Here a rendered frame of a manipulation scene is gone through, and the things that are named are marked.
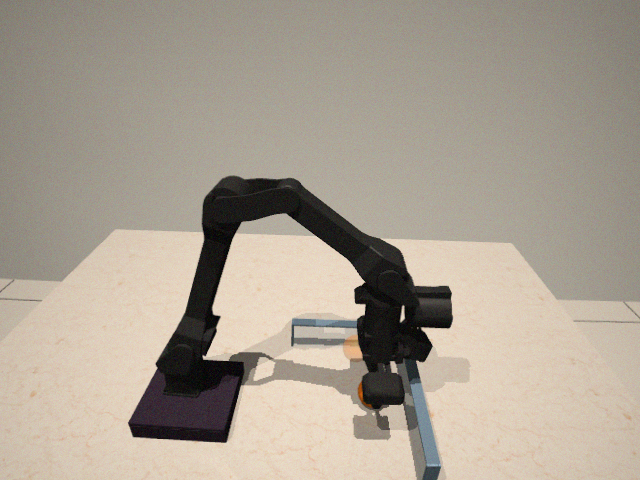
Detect low clear corner walls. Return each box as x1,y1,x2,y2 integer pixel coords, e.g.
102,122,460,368
293,326,426,480

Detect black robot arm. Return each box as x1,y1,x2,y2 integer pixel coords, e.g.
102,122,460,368
156,175,453,398

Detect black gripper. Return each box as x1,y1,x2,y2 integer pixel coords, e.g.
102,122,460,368
357,315,405,409

